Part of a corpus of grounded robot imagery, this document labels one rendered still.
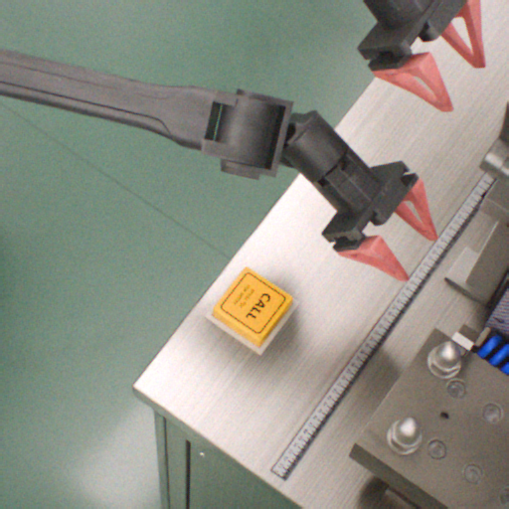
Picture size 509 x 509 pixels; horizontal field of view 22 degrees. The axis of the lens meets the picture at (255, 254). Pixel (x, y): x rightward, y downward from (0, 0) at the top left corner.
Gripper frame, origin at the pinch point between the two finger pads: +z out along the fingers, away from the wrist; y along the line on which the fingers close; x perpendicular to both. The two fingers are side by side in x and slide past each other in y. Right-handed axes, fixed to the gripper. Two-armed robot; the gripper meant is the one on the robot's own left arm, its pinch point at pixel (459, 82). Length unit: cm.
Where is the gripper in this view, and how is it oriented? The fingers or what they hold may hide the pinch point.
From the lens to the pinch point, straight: 124.9
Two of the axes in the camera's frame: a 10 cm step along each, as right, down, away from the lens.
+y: -5.8, 7.4, -3.6
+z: 5.9, 6.7, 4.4
